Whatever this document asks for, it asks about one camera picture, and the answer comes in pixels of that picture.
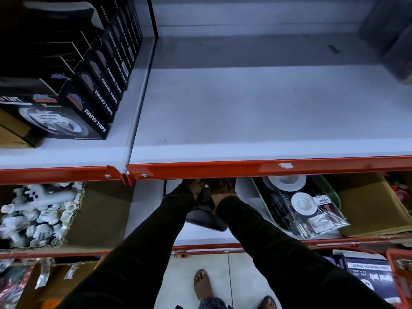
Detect plain brown cardboard box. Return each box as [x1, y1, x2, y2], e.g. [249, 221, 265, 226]
[0, 108, 44, 148]

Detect low white shelf board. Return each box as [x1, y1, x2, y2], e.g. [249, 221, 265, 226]
[124, 177, 343, 247]

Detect red packaged items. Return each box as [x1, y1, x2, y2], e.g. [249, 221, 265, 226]
[384, 172, 412, 210]

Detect black shelf upright post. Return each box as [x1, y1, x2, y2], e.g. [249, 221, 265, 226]
[146, 0, 159, 38]

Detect short orange shelf beam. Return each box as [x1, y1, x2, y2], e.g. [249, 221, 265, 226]
[0, 165, 130, 186]

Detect person's foot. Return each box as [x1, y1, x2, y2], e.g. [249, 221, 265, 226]
[193, 269, 215, 302]
[257, 295, 278, 309]

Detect cardboard box with plastic tags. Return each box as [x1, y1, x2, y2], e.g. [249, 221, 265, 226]
[15, 258, 108, 309]

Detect green plastic tray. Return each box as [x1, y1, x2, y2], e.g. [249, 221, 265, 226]
[251, 174, 342, 239]

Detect large open cardboard box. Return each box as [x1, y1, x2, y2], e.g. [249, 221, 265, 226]
[324, 171, 412, 239]

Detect wide white shelf board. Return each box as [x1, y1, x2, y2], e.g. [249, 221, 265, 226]
[129, 35, 412, 165]

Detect red and white packets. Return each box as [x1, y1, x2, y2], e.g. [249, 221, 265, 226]
[0, 259, 34, 309]

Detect cardboard box of pipe fittings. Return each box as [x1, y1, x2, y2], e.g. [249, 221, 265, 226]
[0, 181, 136, 252]

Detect black round perforated strainer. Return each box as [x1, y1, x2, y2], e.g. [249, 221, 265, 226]
[197, 181, 214, 212]

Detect row of black tape boxes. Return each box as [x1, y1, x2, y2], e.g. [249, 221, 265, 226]
[0, 0, 143, 141]

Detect person's left forearm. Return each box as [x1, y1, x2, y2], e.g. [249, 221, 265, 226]
[56, 185, 196, 309]

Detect person's right foot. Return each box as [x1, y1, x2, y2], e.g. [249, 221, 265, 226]
[257, 295, 278, 309]

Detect person's right forearm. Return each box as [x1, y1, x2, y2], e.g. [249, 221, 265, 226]
[215, 195, 397, 309]

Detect red plastic basket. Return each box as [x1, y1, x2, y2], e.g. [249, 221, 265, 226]
[386, 248, 412, 307]

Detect person's right hand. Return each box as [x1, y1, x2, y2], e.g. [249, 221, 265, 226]
[209, 178, 239, 208]

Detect person's left foot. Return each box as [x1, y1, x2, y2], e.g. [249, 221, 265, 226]
[193, 269, 215, 302]

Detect white round sink strainer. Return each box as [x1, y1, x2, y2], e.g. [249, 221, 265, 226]
[262, 174, 307, 191]

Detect long orange shelf beam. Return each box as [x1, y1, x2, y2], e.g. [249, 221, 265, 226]
[126, 156, 412, 181]

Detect person's left hand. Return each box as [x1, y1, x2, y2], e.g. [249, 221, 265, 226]
[181, 179, 207, 203]

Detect narrow white shelf board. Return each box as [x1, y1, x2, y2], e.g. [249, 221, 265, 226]
[0, 36, 157, 171]

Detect pile of white pipe fittings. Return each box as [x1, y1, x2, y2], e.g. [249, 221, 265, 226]
[0, 182, 84, 249]

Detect clear packet with white strainer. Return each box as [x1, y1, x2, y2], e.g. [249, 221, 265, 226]
[291, 192, 351, 239]

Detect dark grey flat packet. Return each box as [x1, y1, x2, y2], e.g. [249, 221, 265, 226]
[185, 205, 229, 232]

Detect dark blue printed box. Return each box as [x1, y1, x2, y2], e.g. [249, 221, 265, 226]
[330, 249, 403, 305]

